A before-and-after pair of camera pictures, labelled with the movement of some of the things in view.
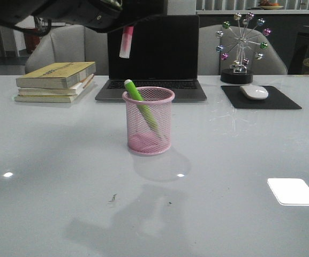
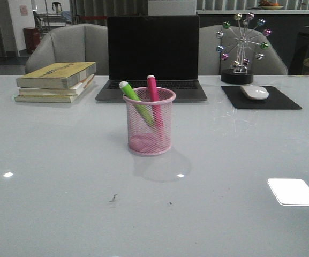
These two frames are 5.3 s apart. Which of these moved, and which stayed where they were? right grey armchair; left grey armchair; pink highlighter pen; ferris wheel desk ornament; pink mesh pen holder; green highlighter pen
Moved: pink highlighter pen; green highlighter pen
Stayed: right grey armchair; pink mesh pen holder; ferris wheel desk ornament; left grey armchair
